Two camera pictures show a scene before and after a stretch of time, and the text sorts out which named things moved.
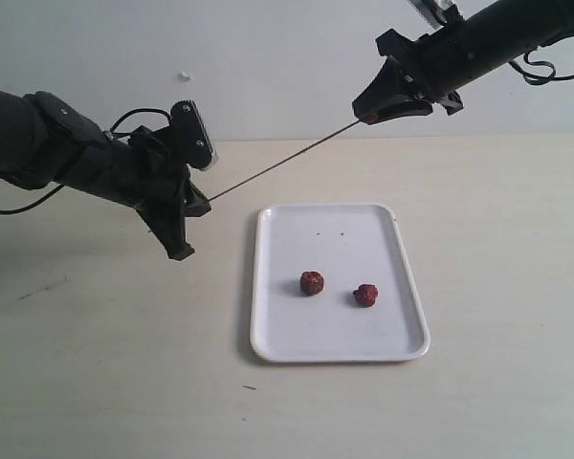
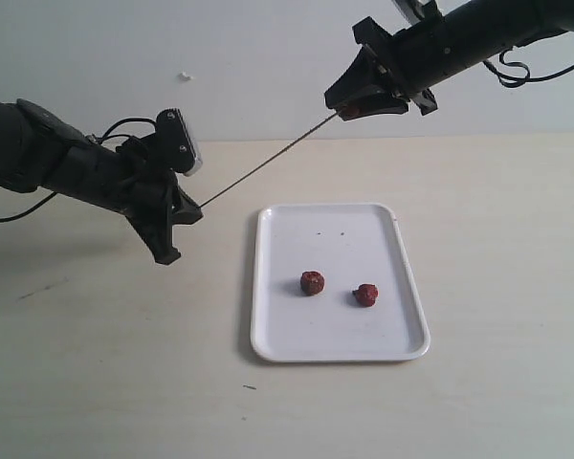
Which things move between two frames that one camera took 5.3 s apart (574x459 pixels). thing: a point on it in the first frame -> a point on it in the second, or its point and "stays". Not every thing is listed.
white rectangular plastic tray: (348, 244) stays
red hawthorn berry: (365, 295) stays
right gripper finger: (389, 84) -> (368, 72)
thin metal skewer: (331, 136) -> (265, 163)
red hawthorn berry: (311, 283) stays
